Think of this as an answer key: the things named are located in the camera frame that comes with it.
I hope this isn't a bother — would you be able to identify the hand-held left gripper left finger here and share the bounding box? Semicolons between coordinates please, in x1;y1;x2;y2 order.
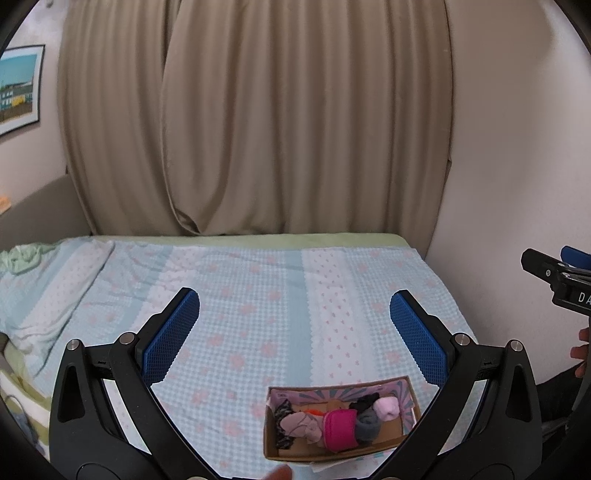
48;287;200;467

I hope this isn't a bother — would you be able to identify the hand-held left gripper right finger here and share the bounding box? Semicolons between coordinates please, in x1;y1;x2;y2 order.
390;290;543;467

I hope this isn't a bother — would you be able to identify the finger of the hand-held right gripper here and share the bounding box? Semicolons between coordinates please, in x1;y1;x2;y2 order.
561;246;591;272
521;248;571;292

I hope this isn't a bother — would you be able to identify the light pink sock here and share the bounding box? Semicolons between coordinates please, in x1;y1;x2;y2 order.
373;396;402;422

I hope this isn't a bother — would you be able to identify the cardboard box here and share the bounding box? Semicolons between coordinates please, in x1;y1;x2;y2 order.
262;375;421;462

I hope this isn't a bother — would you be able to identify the magenta sock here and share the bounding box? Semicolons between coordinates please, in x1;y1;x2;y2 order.
322;408;358;452

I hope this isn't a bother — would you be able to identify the black patterned sock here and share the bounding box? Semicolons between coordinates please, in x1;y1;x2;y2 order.
273;399;297;451

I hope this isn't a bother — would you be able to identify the dusty pink sock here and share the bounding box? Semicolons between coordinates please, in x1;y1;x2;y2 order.
278;412;324;445

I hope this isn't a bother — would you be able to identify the person's right hand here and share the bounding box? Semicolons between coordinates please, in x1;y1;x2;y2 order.
570;327;591;377

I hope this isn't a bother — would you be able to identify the light blue floral blanket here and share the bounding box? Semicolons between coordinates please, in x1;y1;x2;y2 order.
0;236;478;468

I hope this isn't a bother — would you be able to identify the grey sock ball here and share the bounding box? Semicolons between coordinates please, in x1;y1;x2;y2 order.
355;408;383;445

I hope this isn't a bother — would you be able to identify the person's dark clothing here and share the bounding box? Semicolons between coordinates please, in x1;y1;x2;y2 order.
536;364;591;437

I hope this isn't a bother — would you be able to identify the pale green mattress sheet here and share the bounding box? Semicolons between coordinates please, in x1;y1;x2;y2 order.
92;232;413;251

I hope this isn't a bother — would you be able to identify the striped green bed sheet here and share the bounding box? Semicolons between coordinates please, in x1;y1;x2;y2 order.
0;342;52;459

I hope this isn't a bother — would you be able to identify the white paper sheet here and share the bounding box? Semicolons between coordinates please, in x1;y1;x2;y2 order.
310;459;354;475

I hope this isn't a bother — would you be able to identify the crumpled green cloth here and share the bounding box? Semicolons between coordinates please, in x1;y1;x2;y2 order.
0;243;57;276

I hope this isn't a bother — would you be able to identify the beige padded headboard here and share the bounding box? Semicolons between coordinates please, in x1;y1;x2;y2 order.
0;175;99;252

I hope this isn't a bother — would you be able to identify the beige curtain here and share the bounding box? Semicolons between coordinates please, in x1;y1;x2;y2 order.
58;0;455;237

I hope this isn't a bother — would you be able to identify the wall poster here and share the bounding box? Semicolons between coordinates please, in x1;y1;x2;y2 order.
0;45;46;137

